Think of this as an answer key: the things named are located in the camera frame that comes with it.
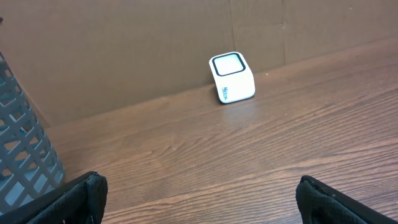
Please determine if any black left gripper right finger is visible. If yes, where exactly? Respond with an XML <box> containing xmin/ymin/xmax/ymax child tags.
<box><xmin>295</xmin><ymin>175</ymin><xmax>397</xmax><ymax>224</ymax></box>

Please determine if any grey plastic basket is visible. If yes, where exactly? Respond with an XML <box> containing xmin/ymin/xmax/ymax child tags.
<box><xmin>1</xmin><ymin>56</ymin><xmax>65</xmax><ymax>215</ymax></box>

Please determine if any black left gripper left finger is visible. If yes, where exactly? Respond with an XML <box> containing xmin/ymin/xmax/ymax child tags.
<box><xmin>1</xmin><ymin>171</ymin><xmax>108</xmax><ymax>224</ymax></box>

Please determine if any white barcode scanner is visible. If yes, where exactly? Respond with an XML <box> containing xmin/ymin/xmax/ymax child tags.
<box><xmin>209</xmin><ymin>52</ymin><xmax>256</xmax><ymax>104</ymax></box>

